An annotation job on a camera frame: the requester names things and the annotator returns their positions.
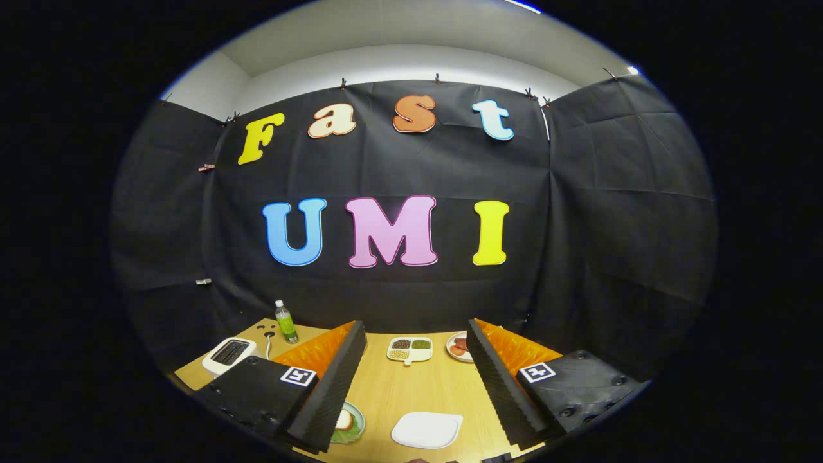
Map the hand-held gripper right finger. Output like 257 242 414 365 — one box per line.
466 318 651 451

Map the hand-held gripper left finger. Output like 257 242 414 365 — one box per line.
192 320 368 454

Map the pale green round plate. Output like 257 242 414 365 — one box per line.
331 402 366 446

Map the white round plate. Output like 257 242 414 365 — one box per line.
446 331 476 364

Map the green label plastic bottle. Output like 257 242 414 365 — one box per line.
275 300 300 345

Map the white square plate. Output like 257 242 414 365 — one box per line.
391 412 464 449

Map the white divided bean dish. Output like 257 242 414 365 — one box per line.
386 336 434 367

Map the white toaster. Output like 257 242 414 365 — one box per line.
202 337 258 377

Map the black backdrop cloth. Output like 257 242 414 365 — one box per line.
109 74 718 386

